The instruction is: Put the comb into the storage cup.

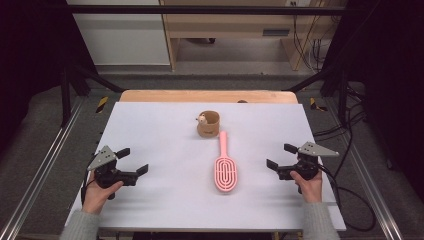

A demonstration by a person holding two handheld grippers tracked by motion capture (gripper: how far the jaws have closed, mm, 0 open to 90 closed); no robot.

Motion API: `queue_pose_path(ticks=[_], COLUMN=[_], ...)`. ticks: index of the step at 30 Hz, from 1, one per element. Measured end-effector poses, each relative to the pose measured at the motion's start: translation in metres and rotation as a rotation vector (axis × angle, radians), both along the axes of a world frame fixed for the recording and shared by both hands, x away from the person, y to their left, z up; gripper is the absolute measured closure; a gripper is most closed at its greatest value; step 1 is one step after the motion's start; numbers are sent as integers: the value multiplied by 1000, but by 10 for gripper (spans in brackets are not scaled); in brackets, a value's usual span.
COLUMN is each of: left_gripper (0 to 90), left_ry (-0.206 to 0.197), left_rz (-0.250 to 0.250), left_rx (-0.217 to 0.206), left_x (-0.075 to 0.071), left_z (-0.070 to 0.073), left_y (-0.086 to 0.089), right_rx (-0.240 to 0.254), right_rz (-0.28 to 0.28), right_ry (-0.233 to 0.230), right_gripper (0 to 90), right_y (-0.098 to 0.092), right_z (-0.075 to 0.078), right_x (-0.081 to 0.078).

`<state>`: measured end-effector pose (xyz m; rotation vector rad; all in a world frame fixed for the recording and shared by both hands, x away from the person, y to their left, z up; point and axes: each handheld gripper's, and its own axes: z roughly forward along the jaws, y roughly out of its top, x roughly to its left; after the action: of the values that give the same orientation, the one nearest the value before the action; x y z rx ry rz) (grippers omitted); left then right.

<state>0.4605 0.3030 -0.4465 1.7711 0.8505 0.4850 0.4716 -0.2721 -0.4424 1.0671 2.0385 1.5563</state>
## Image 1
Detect tan cup with bear figure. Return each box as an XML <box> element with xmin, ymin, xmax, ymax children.
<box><xmin>195</xmin><ymin>110</ymin><xmax>221</xmax><ymax>138</ymax></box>

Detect person's left hand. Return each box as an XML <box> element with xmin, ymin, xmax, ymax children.
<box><xmin>81</xmin><ymin>179</ymin><xmax>124</xmax><ymax>215</ymax></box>

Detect person's right hand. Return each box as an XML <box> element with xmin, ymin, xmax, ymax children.
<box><xmin>289</xmin><ymin>169</ymin><xmax>324</xmax><ymax>204</ymax></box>

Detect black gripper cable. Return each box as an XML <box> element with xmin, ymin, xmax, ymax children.
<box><xmin>318</xmin><ymin>163</ymin><xmax>377</xmax><ymax>233</ymax></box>
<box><xmin>80</xmin><ymin>178</ymin><xmax>98</xmax><ymax>205</ymax></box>

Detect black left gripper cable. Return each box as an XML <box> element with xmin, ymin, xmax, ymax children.
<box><xmin>80</xmin><ymin>178</ymin><xmax>98</xmax><ymax>205</ymax></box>

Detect wooden desk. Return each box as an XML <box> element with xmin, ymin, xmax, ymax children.
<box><xmin>159</xmin><ymin>0</ymin><xmax>348</xmax><ymax>72</ymax></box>

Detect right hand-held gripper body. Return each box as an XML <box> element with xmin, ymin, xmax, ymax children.
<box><xmin>277</xmin><ymin>141</ymin><xmax>340</xmax><ymax>195</ymax></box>

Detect aluminium floor rail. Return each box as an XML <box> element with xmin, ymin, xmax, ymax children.
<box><xmin>0</xmin><ymin>98</ymin><xmax>86</xmax><ymax>240</ymax></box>
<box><xmin>328</xmin><ymin>99</ymin><xmax>404</xmax><ymax>240</ymax></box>

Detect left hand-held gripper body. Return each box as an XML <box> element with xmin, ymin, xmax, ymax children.
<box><xmin>87</xmin><ymin>145</ymin><xmax>139</xmax><ymax>201</ymax></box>

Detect black floor cable bundle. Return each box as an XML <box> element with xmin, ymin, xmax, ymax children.
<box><xmin>313</xmin><ymin>83</ymin><xmax>368</xmax><ymax>178</ymax></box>

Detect black metal stand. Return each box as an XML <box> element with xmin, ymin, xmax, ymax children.
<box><xmin>59</xmin><ymin>63</ymin><xmax>125</xmax><ymax>128</ymax></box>
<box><xmin>283</xmin><ymin>63</ymin><xmax>351</xmax><ymax>128</ymax></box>

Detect yellow black tape marker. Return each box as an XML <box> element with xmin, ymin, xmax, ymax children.
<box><xmin>95</xmin><ymin>96</ymin><xmax>109</xmax><ymax>114</ymax></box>
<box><xmin>309</xmin><ymin>97</ymin><xmax>328</xmax><ymax>113</ymax></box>

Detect hanging cables at desk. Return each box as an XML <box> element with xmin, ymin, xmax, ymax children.
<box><xmin>292</xmin><ymin>1</ymin><xmax>332</xmax><ymax>72</ymax></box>

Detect white cabinet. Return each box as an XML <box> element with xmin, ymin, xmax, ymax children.
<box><xmin>66</xmin><ymin>0</ymin><xmax>171</xmax><ymax>67</ymax></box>

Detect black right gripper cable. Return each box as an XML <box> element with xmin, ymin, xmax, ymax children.
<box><xmin>318</xmin><ymin>163</ymin><xmax>377</xmax><ymax>233</ymax></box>

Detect dark curtain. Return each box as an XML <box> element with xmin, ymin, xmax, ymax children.
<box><xmin>319</xmin><ymin>0</ymin><xmax>424</xmax><ymax>194</ymax></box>
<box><xmin>0</xmin><ymin>0</ymin><xmax>98</xmax><ymax>151</ymax></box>

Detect light wooden table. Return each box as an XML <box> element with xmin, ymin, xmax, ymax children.
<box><xmin>119</xmin><ymin>89</ymin><xmax>299</xmax><ymax>104</ymax></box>

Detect black frame crossbar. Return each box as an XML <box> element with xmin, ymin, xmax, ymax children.
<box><xmin>66</xmin><ymin>4</ymin><xmax>348</xmax><ymax>16</ymax></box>

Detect pink hairbrush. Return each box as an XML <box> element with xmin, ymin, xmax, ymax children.
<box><xmin>213</xmin><ymin>130</ymin><xmax>238</xmax><ymax>194</ymax></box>

